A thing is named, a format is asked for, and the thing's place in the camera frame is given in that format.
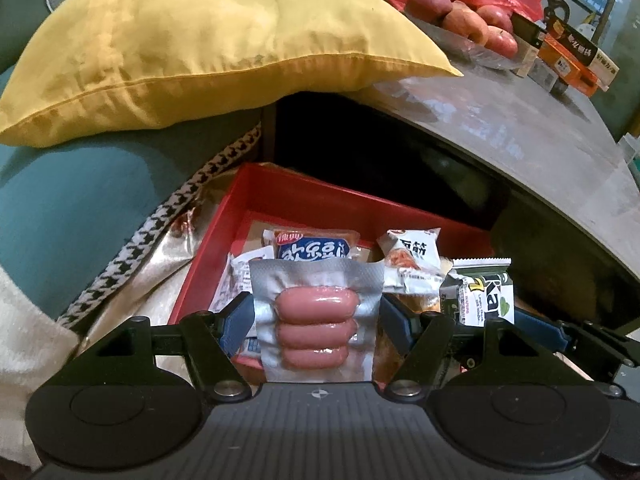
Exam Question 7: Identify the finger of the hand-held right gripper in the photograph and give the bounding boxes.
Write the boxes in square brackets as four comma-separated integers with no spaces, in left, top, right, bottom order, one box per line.
[514,309,640,386]

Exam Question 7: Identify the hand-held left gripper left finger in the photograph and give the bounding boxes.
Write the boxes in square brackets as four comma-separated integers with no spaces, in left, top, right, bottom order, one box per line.
[79,291,257,403]

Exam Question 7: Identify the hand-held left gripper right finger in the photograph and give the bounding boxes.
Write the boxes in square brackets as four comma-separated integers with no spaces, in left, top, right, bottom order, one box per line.
[380,293,557,402]

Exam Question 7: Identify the green white wafer packet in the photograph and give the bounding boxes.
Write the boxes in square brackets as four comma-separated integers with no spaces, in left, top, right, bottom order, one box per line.
[439,257,517,330]

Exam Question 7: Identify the silver sausage packet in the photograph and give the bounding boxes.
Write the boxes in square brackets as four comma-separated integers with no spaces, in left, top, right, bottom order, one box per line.
[248,258,386,386]

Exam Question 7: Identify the blue red snack packet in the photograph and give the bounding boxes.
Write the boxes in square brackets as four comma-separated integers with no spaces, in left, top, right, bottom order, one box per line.
[262,227,362,264]

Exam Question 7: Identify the red cardboard box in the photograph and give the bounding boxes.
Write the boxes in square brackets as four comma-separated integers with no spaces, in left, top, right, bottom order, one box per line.
[167,162,497,362]

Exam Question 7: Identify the white red printed packet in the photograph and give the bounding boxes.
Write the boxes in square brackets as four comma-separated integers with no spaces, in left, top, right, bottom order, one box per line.
[209,251,254,312]

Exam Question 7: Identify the white snack packet red picture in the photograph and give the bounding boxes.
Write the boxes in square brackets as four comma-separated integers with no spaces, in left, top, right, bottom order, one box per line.
[376,227,447,297]

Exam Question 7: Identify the houndstooth cloth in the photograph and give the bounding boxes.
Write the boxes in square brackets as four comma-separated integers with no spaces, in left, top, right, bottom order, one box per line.
[56,126,264,330]

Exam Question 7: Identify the teal sofa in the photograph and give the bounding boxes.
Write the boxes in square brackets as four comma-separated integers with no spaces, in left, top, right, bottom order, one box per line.
[0,0,412,322]

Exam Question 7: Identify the round dark table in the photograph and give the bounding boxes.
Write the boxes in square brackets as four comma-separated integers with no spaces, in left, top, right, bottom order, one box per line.
[274,0,640,332]

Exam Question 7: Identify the cream fleece blanket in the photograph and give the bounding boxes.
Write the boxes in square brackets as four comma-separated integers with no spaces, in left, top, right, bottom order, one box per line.
[0,264,82,472]

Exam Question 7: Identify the orange carton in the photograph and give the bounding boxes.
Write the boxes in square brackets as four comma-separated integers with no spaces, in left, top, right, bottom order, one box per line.
[536,34,602,99]

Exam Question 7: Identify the tray of red apples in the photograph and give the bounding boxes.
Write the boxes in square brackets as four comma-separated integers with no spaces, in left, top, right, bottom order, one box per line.
[401,6,532,72]

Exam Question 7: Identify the yellow pillow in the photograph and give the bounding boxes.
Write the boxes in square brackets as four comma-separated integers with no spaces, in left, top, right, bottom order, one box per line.
[0,0,464,149]

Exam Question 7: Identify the black carton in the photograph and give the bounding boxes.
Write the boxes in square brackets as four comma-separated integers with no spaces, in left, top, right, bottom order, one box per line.
[546,14,620,92]

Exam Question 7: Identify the red apple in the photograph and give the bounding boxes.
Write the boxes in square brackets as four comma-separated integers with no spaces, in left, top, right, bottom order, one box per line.
[409,0,454,24]
[475,4,515,36]
[482,27,519,59]
[441,2,489,44]

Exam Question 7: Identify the dark small box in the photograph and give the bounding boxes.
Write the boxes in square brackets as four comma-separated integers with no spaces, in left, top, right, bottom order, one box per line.
[509,11,547,52]

